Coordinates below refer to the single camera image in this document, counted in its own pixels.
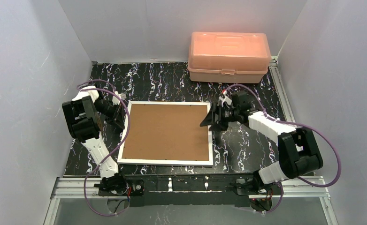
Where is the brown backing board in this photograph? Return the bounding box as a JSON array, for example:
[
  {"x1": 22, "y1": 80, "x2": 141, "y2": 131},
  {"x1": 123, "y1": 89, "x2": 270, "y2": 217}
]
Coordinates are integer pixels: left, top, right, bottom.
[{"x1": 122, "y1": 104, "x2": 210, "y2": 162}]

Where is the white picture frame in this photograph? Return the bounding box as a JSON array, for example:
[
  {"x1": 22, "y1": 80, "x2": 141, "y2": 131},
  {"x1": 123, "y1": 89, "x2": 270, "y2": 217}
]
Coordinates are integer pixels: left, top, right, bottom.
[{"x1": 117, "y1": 101, "x2": 214, "y2": 167}]

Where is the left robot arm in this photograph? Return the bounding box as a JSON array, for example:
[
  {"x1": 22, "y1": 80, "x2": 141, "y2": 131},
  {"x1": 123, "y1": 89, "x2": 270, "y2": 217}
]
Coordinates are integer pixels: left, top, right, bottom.
[{"x1": 62, "y1": 86, "x2": 126, "y2": 178}]

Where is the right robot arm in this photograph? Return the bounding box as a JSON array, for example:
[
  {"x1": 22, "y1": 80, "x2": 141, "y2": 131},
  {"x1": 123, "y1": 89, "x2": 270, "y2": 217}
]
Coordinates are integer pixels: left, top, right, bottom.
[{"x1": 200, "y1": 91, "x2": 323, "y2": 189}]

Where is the pink plastic storage box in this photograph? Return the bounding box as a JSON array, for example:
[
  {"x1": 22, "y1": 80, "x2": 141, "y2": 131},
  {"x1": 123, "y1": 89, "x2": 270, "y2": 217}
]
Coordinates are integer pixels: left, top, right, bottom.
[{"x1": 188, "y1": 32, "x2": 271, "y2": 83}]

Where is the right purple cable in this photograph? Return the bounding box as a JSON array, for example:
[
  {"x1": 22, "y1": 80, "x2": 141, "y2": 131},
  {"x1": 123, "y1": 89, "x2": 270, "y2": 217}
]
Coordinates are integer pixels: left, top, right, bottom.
[{"x1": 222, "y1": 83, "x2": 342, "y2": 215}]

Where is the aluminium rail base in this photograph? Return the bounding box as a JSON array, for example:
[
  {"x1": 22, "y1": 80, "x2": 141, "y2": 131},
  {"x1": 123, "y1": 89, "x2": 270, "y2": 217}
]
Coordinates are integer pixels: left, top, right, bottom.
[{"x1": 51, "y1": 174, "x2": 330, "y2": 207}]

